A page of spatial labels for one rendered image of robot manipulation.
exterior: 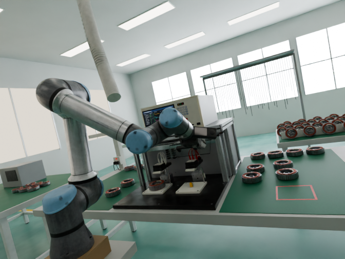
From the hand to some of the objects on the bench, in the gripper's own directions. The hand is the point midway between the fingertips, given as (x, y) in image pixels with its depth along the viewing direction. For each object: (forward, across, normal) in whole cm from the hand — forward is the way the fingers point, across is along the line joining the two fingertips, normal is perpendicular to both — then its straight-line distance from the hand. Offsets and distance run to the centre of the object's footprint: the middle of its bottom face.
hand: (205, 144), depth 103 cm
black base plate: (+31, +18, -31) cm, 47 cm away
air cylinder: (+42, +9, -43) cm, 60 cm away
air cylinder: (+41, +10, -18) cm, 46 cm away
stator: (+42, +10, +34) cm, 55 cm away
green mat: (+48, +7, +34) cm, 60 cm away
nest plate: (+29, +17, -43) cm, 54 cm away
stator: (+30, +19, -81) cm, 88 cm away
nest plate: (+28, +17, -19) cm, 38 cm away
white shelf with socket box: (+82, -11, -120) cm, 146 cm away
